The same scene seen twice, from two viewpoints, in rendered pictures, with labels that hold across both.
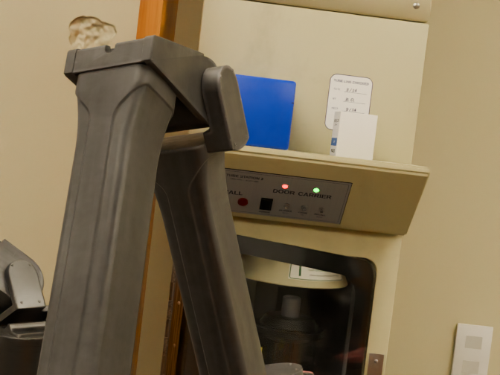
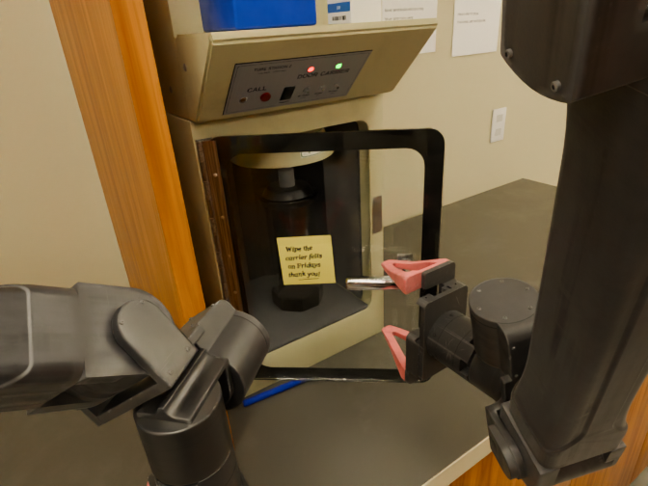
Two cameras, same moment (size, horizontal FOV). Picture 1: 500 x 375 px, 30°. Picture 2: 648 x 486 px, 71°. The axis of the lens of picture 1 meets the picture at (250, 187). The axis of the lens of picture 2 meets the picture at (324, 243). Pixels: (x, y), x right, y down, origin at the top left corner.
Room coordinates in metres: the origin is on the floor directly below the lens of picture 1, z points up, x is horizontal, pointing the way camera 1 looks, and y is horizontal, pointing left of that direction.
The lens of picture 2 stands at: (0.72, 0.24, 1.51)
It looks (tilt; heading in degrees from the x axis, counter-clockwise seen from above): 26 degrees down; 331
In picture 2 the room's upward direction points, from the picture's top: 4 degrees counter-clockwise
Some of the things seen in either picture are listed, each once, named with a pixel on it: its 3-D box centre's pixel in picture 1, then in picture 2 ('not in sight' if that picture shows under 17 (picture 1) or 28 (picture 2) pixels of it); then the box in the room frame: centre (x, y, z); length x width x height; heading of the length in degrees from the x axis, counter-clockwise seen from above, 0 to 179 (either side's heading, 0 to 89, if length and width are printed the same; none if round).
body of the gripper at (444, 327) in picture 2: not in sight; (458, 341); (0.99, -0.07, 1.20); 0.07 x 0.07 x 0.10; 3
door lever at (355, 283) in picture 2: not in sight; (381, 277); (1.14, -0.08, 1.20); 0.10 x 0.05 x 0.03; 54
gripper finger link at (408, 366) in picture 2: not in sight; (410, 336); (1.06, -0.06, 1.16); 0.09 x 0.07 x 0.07; 3
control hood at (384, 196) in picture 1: (300, 189); (316, 68); (1.26, -0.07, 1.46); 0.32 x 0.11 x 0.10; 93
